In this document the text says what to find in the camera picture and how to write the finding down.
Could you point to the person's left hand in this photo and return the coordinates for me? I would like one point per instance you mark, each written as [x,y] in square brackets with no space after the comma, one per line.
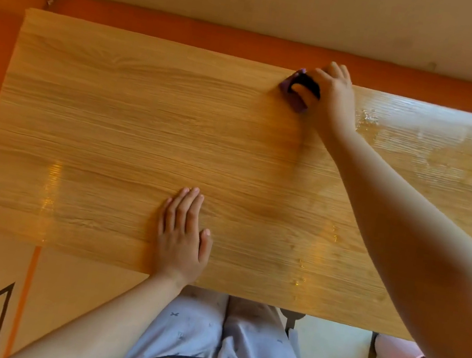
[178,250]

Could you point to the purple cleaning sponge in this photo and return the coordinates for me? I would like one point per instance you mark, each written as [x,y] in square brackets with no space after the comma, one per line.
[293,94]

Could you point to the person's left forearm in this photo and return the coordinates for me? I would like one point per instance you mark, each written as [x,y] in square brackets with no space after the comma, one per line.
[105,325]

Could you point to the person's right middle finger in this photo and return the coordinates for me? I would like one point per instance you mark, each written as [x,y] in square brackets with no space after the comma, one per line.
[336,69]

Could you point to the person's left little finger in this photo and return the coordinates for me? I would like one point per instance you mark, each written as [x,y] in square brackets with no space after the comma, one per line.
[164,216]

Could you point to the light patterned trousers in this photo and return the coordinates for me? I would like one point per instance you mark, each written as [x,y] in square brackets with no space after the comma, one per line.
[246,339]

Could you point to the person's right hand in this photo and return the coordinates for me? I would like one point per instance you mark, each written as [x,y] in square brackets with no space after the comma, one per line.
[334,105]

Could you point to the person's right thumb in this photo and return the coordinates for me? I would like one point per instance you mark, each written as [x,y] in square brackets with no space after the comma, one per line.
[304,94]

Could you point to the person's left middle finger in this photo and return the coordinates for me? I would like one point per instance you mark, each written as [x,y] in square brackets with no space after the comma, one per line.
[187,207]

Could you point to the person's right forearm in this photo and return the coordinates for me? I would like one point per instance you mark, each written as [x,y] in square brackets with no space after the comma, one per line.
[419,259]

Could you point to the person's left thumb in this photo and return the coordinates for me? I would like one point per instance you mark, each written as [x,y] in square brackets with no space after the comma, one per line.
[205,247]

